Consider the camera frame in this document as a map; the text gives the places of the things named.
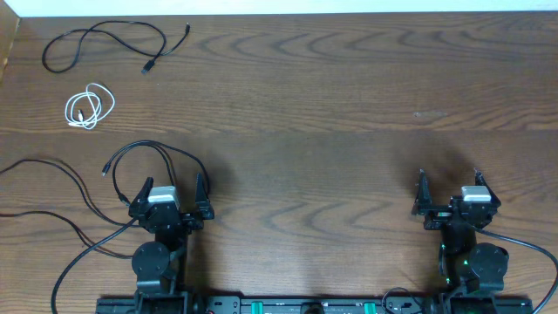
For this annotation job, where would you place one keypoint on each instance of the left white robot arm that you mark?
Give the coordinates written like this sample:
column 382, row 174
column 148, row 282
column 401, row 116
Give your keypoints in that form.
column 159, row 265

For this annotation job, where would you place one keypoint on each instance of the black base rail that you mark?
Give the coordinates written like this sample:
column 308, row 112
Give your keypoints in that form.
column 242, row 305

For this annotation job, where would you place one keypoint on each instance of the white back board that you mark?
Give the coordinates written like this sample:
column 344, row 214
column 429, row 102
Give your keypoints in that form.
column 100, row 8

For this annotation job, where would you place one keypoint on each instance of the cardboard side panel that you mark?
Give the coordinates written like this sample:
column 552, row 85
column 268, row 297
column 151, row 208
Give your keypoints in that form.
column 9, row 23

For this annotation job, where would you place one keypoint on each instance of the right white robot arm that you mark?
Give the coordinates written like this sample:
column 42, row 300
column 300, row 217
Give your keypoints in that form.
column 474, row 271

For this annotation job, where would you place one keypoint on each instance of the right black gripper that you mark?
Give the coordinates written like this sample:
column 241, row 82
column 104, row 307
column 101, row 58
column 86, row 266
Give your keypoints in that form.
column 423, row 201

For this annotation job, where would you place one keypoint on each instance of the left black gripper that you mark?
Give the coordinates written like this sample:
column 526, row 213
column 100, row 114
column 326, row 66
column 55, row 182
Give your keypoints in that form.
column 195, row 223

